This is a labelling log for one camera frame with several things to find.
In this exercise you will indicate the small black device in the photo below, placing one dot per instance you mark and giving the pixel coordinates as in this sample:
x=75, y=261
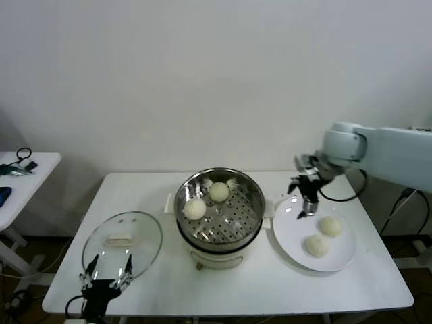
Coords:
x=32, y=165

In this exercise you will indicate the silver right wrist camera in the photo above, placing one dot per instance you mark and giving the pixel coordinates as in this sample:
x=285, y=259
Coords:
x=305, y=162

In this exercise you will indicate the blue computer mouse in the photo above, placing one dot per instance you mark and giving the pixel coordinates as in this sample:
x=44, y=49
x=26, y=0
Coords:
x=4, y=195

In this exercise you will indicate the perforated steel steamer basket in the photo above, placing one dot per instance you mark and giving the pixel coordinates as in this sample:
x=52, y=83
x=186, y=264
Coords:
x=243, y=216

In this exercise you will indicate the cream electric cooker pot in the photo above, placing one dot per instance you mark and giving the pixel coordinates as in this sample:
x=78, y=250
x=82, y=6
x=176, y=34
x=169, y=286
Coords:
x=216, y=261

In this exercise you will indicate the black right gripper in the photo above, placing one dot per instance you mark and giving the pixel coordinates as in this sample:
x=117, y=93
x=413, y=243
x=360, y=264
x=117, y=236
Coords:
x=310, y=187

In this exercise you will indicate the white steamed baozi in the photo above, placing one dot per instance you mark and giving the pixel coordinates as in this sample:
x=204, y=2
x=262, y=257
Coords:
x=317, y=245
x=194, y=209
x=330, y=227
x=220, y=191

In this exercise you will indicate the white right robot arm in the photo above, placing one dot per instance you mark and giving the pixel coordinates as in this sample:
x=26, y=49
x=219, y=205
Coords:
x=388, y=155

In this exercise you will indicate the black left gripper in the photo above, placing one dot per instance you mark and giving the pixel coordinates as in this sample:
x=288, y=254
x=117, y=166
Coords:
x=99, y=295

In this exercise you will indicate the black power adapter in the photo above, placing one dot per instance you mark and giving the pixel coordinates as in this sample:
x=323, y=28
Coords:
x=408, y=193

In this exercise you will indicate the white round plate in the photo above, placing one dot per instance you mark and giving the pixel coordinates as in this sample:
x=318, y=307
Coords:
x=341, y=258

